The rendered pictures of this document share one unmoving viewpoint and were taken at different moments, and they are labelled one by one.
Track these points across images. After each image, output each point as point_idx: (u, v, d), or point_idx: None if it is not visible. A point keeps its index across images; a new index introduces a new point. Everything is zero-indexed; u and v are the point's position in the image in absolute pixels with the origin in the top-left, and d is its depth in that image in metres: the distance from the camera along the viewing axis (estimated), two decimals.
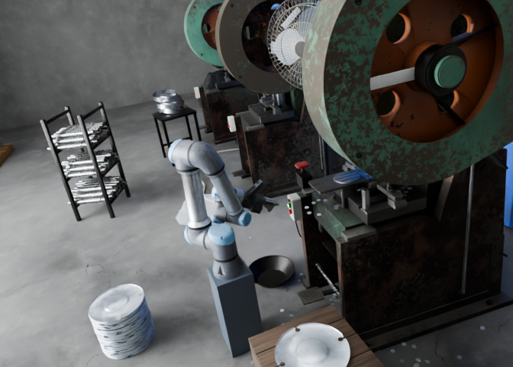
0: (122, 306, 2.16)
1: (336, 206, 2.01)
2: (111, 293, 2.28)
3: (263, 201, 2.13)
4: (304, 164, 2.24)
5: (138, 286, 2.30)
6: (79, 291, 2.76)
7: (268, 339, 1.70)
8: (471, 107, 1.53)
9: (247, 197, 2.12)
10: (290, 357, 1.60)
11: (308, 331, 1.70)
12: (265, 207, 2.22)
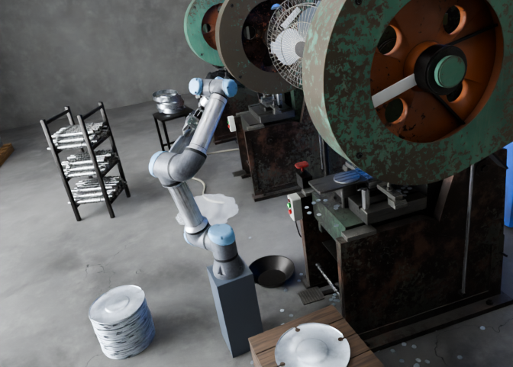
0: None
1: (336, 206, 2.01)
2: (188, 145, 2.25)
3: None
4: (304, 164, 2.24)
5: (189, 128, 2.12)
6: (79, 291, 2.76)
7: (268, 339, 1.70)
8: (482, 89, 1.52)
9: None
10: (290, 357, 1.60)
11: (308, 331, 1.70)
12: (183, 128, 2.04)
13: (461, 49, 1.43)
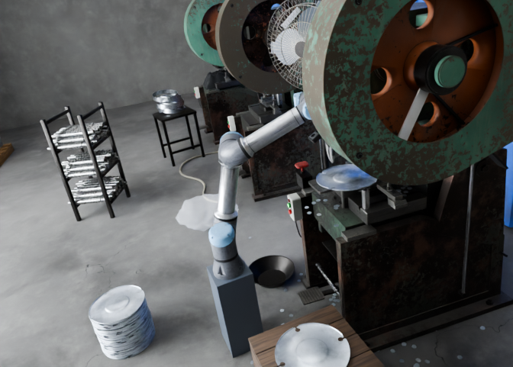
0: (334, 176, 1.99)
1: (336, 206, 2.01)
2: (368, 178, 1.92)
3: None
4: (304, 164, 2.24)
5: (346, 189, 1.84)
6: (79, 291, 2.76)
7: (268, 339, 1.70)
8: (491, 30, 1.44)
9: None
10: (290, 357, 1.60)
11: (308, 331, 1.70)
12: None
13: (446, 24, 1.38)
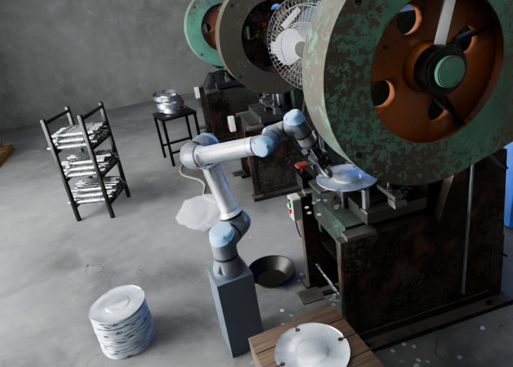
0: (334, 178, 1.97)
1: (336, 206, 2.01)
2: (369, 177, 1.94)
3: None
4: (304, 164, 2.24)
5: (355, 189, 1.84)
6: (79, 291, 2.76)
7: (268, 339, 1.70)
8: None
9: None
10: (290, 357, 1.60)
11: (308, 331, 1.70)
12: (326, 175, 1.76)
13: (414, 109, 1.47)
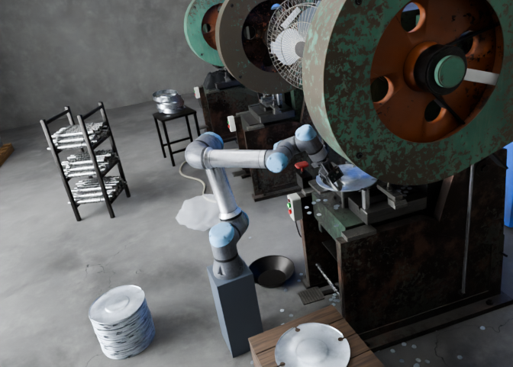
0: (349, 181, 1.92)
1: (336, 206, 2.01)
2: (348, 169, 2.06)
3: None
4: (304, 164, 2.24)
5: None
6: (79, 291, 2.76)
7: (268, 339, 1.70)
8: None
9: None
10: (290, 357, 1.60)
11: (308, 331, 1.70)
12: (336, 188, 1.79)
13: (388, 58, 1.37)
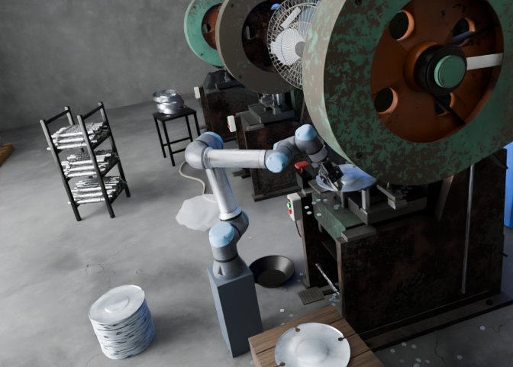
0: (358, 174, 1.97)
1: (336, 206, 2.01)
2: None
3: None
4: (304, 164, 2.24)
5: (339, 165, 2.10)
6: (79, 291, 2.76)
7: (268, 339, 1.70)
8: None
9: None
10: (290, 357, 1.60)
11: (308, 331, 1.70)
12: (336, 188, 1.79)
13: (386, 69, 1.39)
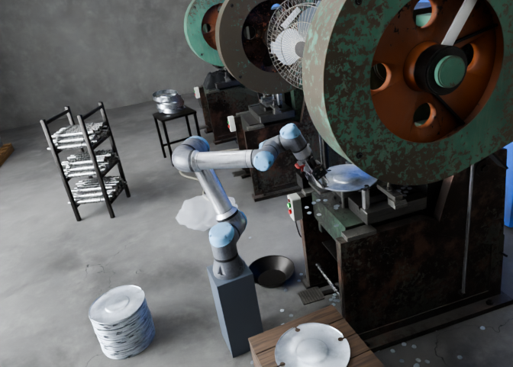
0: (350, 171, 2.02)
1: (336, 206, 2.01)
2: (333, 185, 1.91)
3: None
4: (304, 164, 2.24)
5: None
6: (79, 291, 2.76)
7: (268, 339, 1.70)
8: None
9: None
10: (290, 357, 1.60)
11: (308, 331, 1.70)
12: (321, 185, 1.84)
13: (402, 105, 1.45)
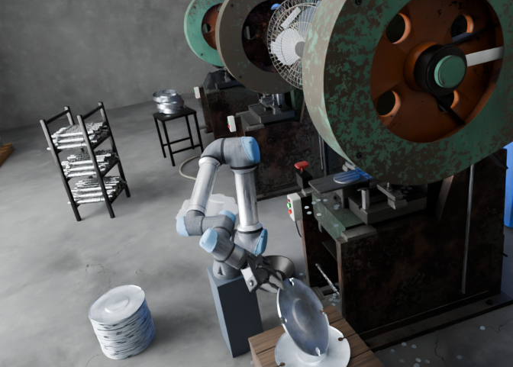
0: (314, 327, 1.53)
1: (336, 206, 2.01)
2: (291, 290, 1.56)
3: None
4: (304, 164, 2.24)
5: (314, 293, 1.66)
6: (79, 291, 2.76)
7: (268, 339, 1.70)
8: None
9: (240, 268, 1.50)
10: (290, 357, 1.60)
11: None
12: (277, 272, 1.55)
13: (386, 74, 1.39)
